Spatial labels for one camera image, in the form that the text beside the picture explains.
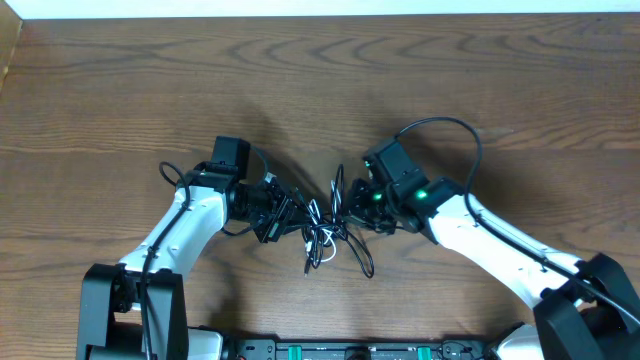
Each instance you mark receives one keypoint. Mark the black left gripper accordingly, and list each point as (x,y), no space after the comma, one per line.
(284,211)

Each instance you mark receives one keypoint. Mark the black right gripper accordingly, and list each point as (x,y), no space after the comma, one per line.
(359,189)

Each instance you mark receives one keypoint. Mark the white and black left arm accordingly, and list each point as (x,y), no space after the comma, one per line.
(136,308)

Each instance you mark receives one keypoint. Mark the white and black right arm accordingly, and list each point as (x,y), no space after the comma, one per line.
(583,309)

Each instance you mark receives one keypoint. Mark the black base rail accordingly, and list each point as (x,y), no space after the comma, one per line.
(273,348)

